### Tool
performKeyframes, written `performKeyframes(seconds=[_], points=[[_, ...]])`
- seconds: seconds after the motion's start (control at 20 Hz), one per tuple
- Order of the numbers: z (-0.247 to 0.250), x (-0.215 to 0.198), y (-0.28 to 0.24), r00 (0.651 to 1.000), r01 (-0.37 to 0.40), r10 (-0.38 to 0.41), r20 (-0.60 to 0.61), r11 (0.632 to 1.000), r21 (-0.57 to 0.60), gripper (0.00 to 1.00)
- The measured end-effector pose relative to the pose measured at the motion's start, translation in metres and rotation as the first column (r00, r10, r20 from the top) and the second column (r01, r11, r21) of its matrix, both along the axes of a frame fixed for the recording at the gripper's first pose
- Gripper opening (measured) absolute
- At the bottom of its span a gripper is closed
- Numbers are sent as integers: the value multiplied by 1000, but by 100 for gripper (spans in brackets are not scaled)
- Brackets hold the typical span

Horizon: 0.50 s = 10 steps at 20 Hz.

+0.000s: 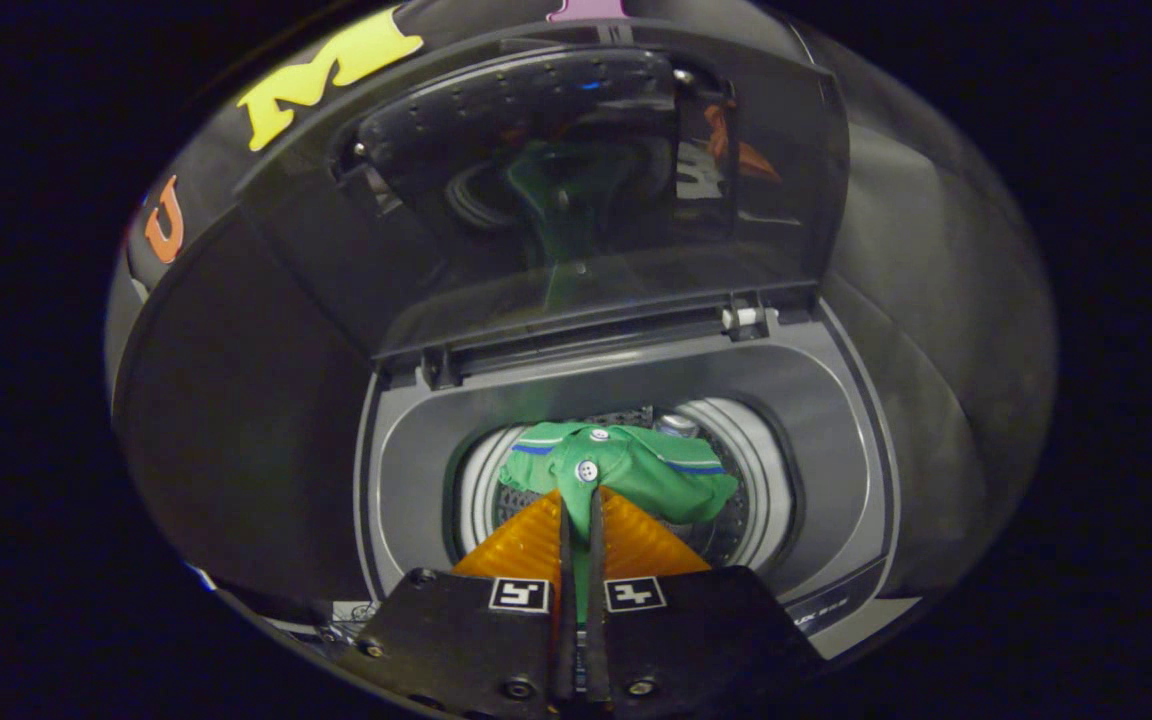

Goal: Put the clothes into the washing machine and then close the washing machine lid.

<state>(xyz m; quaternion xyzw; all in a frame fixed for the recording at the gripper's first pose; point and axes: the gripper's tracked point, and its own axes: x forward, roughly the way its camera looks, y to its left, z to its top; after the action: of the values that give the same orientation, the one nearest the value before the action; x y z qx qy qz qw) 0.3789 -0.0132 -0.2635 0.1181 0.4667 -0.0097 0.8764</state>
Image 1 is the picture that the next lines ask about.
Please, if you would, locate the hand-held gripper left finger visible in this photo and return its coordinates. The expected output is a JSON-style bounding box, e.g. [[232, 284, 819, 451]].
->
[[351, 487, 577, 720]]

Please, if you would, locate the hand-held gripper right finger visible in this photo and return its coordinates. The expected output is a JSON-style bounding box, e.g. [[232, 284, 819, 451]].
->
[[586, 487, 827, 720]]

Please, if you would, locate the green polo shirt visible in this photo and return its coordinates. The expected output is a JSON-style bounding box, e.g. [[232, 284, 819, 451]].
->
[[498, 420, 740, 623]]

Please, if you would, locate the dark washing machine lid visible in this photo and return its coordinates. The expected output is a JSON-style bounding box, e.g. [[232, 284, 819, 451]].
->
[[234, 22, 852, 368]]

